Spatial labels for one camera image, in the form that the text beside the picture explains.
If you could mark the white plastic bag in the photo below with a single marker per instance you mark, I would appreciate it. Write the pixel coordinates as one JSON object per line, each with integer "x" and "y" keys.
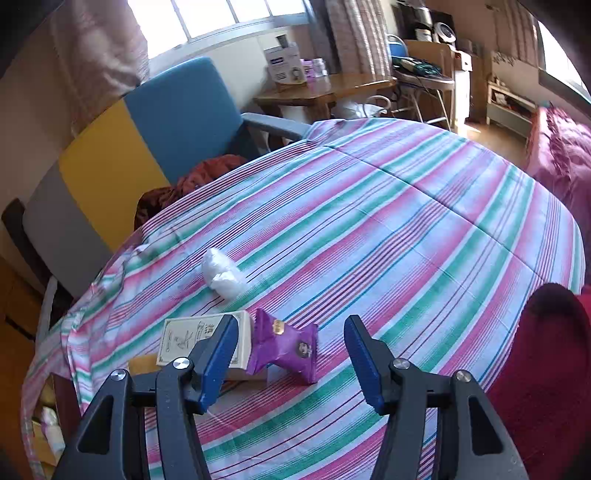
{"x": 362, "y": 110}

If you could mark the beige curtain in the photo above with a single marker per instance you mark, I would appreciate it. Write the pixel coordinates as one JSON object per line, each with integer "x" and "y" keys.
{"x": 517, "y": 27}

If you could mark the dark chair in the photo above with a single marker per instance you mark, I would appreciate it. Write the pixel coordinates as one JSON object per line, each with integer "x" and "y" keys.
{"x": 18, "y": 230}

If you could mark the grey yellow blue armchair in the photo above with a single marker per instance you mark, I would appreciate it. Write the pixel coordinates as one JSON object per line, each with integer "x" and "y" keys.
{"x": 184, "y": 115}

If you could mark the white plastic bag ball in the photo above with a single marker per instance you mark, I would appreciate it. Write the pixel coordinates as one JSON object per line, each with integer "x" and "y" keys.
{"x": 224, "y": 276}

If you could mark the low white shelf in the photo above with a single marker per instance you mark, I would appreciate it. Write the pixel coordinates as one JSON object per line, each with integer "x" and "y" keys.
{"x": 510, "y": 108}

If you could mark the barred window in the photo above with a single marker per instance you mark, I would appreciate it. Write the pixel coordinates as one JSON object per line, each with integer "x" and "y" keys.
{"x": 207, "y": 23}

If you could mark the purple jar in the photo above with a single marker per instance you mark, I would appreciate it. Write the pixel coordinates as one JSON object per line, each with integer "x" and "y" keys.
{"x": 318, "y": 69}

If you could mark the beige paper box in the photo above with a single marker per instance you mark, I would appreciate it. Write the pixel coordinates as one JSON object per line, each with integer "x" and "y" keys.
{"x": 184, "y": 339}

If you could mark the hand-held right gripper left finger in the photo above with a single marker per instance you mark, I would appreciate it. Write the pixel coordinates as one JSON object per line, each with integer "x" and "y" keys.
{"x": 221, "y": 355}

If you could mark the white carton with blue print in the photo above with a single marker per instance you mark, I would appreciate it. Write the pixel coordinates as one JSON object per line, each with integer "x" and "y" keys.
{"x": 286, "y": 62}

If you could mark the black silver appliance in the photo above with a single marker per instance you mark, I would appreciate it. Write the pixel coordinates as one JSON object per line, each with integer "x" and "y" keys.
{"x": 429, "y": 23}

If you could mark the light wooden cabinet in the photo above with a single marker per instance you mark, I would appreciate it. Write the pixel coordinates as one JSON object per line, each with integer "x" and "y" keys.
{"x": 461, "y": 83}

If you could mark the dark red cloth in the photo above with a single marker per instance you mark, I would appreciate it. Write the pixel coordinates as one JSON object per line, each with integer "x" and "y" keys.
{"x": 203, "y": 177}

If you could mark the person's red garment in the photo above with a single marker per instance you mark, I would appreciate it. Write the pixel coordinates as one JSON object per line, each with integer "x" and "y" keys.
{"x": 545, "y": 383}

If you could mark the pink bed blanket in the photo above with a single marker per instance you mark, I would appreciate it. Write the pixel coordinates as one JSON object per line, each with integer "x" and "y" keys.
{"x": 563, "y": 152}

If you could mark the striped tablecloth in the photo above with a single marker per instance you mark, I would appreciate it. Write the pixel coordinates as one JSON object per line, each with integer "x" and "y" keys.
{"x": 392, "y": 230}

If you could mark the white folding table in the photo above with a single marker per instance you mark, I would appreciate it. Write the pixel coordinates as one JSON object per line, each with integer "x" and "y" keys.
{"x": 429, "y": 81}

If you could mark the wooden side table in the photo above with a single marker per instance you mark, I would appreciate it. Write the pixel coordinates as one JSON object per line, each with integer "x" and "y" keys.
{"x": 323, "y": 90}

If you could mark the pink curtain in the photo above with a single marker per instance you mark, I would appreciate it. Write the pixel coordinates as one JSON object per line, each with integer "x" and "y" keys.
{"x": 101, "y": 55}

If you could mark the bright window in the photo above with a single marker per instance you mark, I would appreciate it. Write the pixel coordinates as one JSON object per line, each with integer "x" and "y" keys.
{"x": 563, "y": 60}

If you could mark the purple snack packet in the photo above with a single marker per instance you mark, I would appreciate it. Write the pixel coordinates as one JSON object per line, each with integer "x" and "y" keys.
{"x": 286, "y": 346}

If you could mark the checked curtain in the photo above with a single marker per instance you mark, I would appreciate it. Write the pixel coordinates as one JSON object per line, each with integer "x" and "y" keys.
{"x": 360, "y": 37}

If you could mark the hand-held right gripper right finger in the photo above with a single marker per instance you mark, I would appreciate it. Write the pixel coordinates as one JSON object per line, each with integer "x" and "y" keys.
{"x": 364, "y": 364}

